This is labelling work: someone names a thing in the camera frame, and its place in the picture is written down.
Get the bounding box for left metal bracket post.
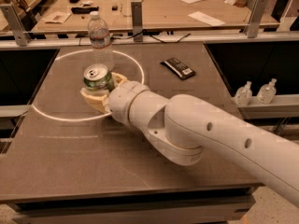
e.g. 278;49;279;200
0;4;31;47

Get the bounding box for right metal bracket post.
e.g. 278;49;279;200
244;0;268;38

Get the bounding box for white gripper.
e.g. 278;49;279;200
80;72;150;124

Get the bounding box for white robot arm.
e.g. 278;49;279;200
83;69;299;206

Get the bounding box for paper card on desk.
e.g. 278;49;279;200
43;11;71;24

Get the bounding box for small clear sanitizer bottle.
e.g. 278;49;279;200
234;81;252;106

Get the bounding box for clear plastic water bottle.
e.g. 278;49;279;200
88;11;115;71

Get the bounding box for white paper slip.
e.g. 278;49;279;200
189;11;224;26

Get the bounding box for green soda can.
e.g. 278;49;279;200
83;63;115;91

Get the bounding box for black snack bar wrapper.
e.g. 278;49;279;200
161;58;195;80

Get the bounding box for metal bracket post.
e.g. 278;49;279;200
131;1;143;42
0;4;31;47
244;0;268;38

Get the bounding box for middle metal bracket post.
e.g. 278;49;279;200
131;1;143;42

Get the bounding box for black remote device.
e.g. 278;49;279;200
71;7;99;14

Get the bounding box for black cable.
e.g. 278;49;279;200
78;29;192;46

